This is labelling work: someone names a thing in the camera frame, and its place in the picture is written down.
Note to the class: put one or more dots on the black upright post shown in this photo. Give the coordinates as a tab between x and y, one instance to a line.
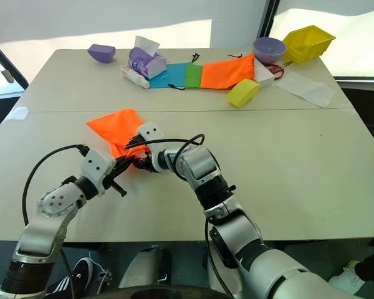
268	18

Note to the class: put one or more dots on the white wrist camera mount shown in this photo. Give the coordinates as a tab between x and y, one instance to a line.
95	163
151	132

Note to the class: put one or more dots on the purple bowl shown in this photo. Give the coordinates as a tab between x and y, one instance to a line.
269	50
102	53

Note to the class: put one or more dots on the black white sneaker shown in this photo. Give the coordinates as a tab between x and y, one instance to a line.
81	274

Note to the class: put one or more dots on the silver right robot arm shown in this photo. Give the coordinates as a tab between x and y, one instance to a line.
237	230

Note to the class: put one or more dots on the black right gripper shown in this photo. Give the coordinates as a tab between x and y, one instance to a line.
149	164

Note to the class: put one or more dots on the red scissors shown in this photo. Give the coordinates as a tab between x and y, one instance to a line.
277	70

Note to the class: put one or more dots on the black dark garment shape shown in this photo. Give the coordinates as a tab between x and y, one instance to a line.
372	269

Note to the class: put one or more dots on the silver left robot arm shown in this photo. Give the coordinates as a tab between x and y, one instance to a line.
46	224

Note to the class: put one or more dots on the white grey rounded shell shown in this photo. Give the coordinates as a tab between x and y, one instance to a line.
143	268

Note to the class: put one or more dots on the black window frame bar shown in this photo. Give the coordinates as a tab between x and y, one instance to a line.
6	65

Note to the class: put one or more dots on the white tube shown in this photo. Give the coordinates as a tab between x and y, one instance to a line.
135	76

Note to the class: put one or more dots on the white box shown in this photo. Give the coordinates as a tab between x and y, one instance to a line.
264	74

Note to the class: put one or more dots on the yellow foam block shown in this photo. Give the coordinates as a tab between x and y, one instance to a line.
243	93

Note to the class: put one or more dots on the white shoe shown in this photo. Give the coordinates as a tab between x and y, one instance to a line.
346	278

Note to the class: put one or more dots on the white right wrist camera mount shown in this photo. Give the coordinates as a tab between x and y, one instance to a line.
151	132

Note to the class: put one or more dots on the yellow plastic bin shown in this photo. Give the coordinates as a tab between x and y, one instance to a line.
308	43

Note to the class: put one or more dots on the purple tissue pack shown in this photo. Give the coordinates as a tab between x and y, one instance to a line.
149	60

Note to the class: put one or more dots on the purple bowl left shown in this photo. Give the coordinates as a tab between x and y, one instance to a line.
102	53

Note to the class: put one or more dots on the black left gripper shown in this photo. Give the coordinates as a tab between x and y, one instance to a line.
114	182

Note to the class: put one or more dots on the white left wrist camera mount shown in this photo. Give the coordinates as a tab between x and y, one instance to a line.
95	163

